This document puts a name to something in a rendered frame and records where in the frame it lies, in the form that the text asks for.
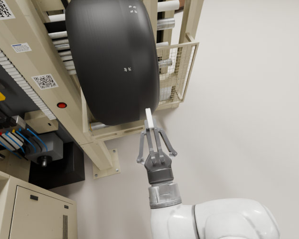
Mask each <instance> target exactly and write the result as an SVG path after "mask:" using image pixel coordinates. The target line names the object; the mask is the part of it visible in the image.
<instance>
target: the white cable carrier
mask: <svg viewBox="0 0 299 239"><path fill-rule="evenodd" d="M0 64H1V65H2V67H3V68H4V69H5V70H6V71H7V72H8V74H9V75H11V77H12V78H14V80H15V81H16V82H17V84H19V86H20V87H21V88H22V89H24V91H25V92H26V94H28V96H29V97H30V98H31V99H32V100H33V101H34V103H36V105H37V106H38V107H40V109H41V110H42V111H43V112H44V114H45V115H47V117H48V118H49V119H50V120H53V119H56V116H55V114H54V113H53V112H52V111H51V109H50V108H49V107H48V106H47V105H46V104H45V103H44V101H43V100H42V99H41V98H40V96H39V95H38V94H37V93H36V91H35V90H34V89H33V88H32V86H31V85H30V84H29V83H28V82H27V80H26V79H25V78H24V77H23V75H22V74H21V73H20V72H19V70H18V69H17V68H16V67H15V65H14V64H13V63H12V62H11V61H10V60H9V59H8V57H7V56H6V55H5V54H4V52H3V51H2V50H1V49H0Z"/></svg>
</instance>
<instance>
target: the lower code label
mask: <svg viewBox="0 0 299 239"><path fill-rule="evenodd" d="M31 78H32V79H33V80H34V82H35V83H36V84H37V86H38V87H39V88H40V89H41V90H43V89H49V88H55V87H59V86H58V85H57V83H56V81H55V80H54V78H53V76H52V75H51V74H45V75H39V76H33V77H31Z"/></svg>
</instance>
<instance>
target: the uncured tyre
mask: <svg viewBox="0 0 299 239"><path fill-rule="evenodd" d="M93 2H95V3H93ZM97 2H99V3H97ZM85 3H87V4H85ZM89 3H91V4H89ZM81 4H83V5H81ZM128 5H136V6H137V10H138V13H139V14H130V12H129V8H128ZM65 25H66V31H67V37H68V42H69V46H70V50H71V55H72V59H73V62H74V66H75V70H76V73H77V77H78V80H79V83H80V86H81V89H82V91H83V94H84V97H85V100H86V102H87V105H88V107H89V109H90V111H91V113H92V115H93V116H94V118H95V119H96V120H97V121H99V122H101V123H102V124H104V125H106V126H115V125H120V124H124V123H129V122H133V121H138V120H143V119H146V118H147V117H146V109H148V108H150V112H151V115H152V114H153V113H154V111H155V110H156V108H157V107H158V105H159V98H160V77H159V62H158V55H157V49H156V43H155V38H154V34H153V29H152V25H151V21H150V18H149V15H148V12H147V9H146V7H145V5H144V3H143V2H142V0H71V1H70V2H69V4H68V6H67V8H66V9H65ZM126 65H131V67H132V73H127V74H124V72H123V66H126Z"/></svg>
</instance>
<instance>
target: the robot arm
mask: <svg viewBox="0 0 299 239"><path fill-rule="evenodd" d="M146 117H147V119H146V120H144V125H145V130H144V131H142V132H141V133H140V149H139V155H138V157H137V160H136V161H137V163H138V164H139V163H140V164H142V165H144V167H145V168H146V170H147V175H148V181H149V184H151V187H148V190H149V205H150V211H151V217H150V227H151V234H152V239H280V228H279V226H278V224H277V222H276V220H275V218H274V216H273V214H272V213H271V211H270V210H269V209H268V208H267V207H266V206H265V205H263V204H261V203H259V202H258V201H255V200H251V199H244V198H229V199H219V200H212V201H207V202H204V203H201V204H196V205H183V204H182V199H181V196H180V192H179V188H178V183H177V182H174V183H173V180H174V176H173V172H172V167H171V163H172V159H173V158H174V157H176V156H177V154H178V153H177V152H176V151H175V150H174V149H173V147H172V145H171V143H170V141H169V139H168V137H167V135H166V133H165V131H164V129H163V128H158V127H157V124H156V120H155V118H154V119H152V116H151V112H150V108H148V109H146ZM151 130H154V136H155V141H156V146H157V152H154V149H153V145H152V140H151V135H150V131H151ZM159 133H160V135H161V137H162V139H163V141H164V143H165V145H166V147H167V149H168V151H169V156H168V155H166V154H165V153H164V152H163V151H162V147H161V143H160V138H159ZM145 135H146V136H147V141H148V146H149V155H148V157H147V159H146V161H144V157H143V148H144V136H145Z"/></svg>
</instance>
